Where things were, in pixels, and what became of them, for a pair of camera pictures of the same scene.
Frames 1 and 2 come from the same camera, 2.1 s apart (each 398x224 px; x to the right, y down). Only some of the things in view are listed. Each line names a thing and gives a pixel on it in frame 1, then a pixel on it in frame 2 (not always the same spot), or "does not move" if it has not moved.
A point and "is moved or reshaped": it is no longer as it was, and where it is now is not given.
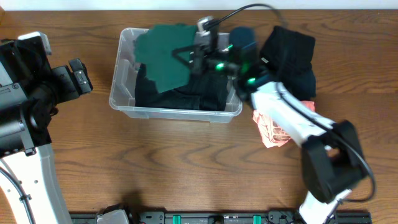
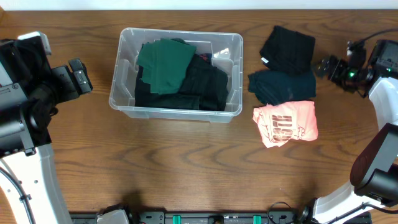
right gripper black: x=199 y=64 to x=338 y=64
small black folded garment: x=286 y=50 does not move
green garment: x=153 y=50 is moved or reshaped
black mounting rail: x=222 y=218 does not move
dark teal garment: x=300 y=83 does not move
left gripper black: x=67 y=93 does not move
